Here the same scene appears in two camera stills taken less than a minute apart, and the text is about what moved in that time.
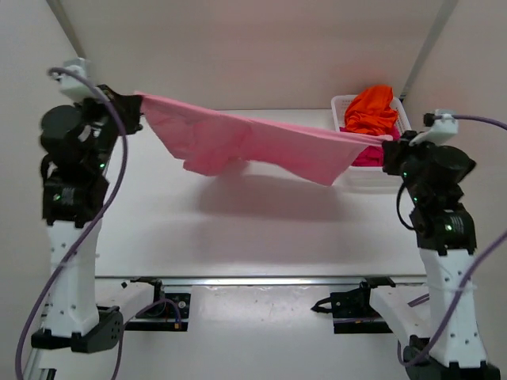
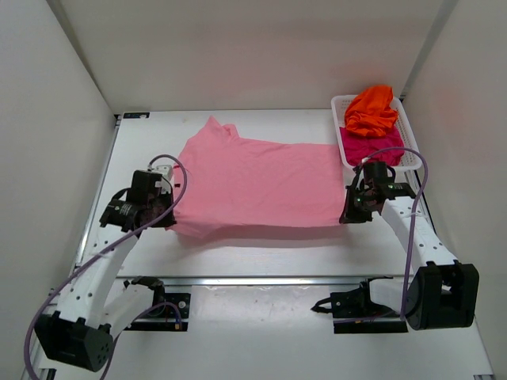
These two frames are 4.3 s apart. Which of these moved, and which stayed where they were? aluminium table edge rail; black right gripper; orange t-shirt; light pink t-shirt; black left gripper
Moved: light pink t-shirt; black right gripper; black left gripper
Stayed: aluminium table edge rail; orange t-shirt
